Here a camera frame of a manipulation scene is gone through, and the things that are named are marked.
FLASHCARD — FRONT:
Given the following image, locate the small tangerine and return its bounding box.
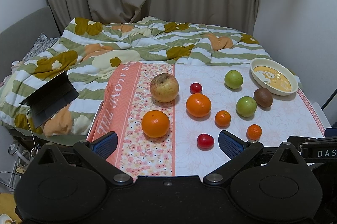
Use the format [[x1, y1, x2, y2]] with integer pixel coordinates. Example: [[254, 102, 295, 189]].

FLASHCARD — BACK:
[[246, 124, 262, 141], [215, 110, 231, 127]]

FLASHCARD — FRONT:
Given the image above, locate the red cherry tomato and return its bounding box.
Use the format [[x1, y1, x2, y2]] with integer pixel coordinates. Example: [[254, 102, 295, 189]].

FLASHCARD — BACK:
[[197, 134, 215, 150], [190, 82, 202, 94]]

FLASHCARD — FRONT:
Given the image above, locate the green apple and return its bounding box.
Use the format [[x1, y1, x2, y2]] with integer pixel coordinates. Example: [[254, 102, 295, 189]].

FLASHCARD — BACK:
[[236, 96, 257, 118], [225, 70, 243, 89]]

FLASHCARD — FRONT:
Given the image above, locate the brown kiwi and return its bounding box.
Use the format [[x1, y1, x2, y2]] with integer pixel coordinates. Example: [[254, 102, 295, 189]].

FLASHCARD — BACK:
[[254, 88, 273, 108]]

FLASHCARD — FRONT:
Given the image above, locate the large orange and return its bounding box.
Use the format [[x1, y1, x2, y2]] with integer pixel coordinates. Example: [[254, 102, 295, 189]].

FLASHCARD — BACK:
[[186, 93, 211, 118], [141, 110, 170, 138]]

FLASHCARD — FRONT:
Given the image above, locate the yellow red apple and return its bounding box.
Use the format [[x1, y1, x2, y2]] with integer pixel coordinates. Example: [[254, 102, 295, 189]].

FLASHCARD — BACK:
[[150, 73, 179, 103]]

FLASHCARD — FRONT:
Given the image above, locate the cream duck print bowl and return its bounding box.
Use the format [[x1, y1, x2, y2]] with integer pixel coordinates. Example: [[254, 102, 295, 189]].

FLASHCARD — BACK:
[[250, 58, 298, 96]]

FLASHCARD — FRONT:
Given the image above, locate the black open laptop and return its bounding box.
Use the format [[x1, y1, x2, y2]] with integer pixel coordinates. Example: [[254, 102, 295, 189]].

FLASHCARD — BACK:
[[19, 71, 79, 128]]

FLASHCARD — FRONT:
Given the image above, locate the floral pink tablecloth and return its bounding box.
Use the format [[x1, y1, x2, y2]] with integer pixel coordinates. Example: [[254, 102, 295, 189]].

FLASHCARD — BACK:
[[87, 62, 325, 177]]

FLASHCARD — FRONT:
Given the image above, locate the green striped flower duvet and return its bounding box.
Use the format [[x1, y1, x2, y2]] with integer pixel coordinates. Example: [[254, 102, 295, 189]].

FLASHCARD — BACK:
[[1, 17, 269, 137]]

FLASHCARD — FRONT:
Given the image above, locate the grey patterned pillow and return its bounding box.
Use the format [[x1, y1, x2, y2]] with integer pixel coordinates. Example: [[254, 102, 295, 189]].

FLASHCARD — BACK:
[[22, 33, 59, 62]]

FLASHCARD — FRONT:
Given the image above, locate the grey sofa backrest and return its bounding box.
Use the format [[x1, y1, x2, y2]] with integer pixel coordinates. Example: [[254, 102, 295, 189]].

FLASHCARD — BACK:
[[0, 6, 60, 80]]

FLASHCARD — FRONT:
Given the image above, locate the black cable right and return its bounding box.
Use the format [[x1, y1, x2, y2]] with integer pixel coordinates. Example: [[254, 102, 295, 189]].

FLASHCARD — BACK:
[[321, 87, 337, 111]]

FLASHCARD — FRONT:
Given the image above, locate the white charger cable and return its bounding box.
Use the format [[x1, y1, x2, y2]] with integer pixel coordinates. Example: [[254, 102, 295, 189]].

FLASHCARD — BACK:
[[25, 110, 40, 158]]

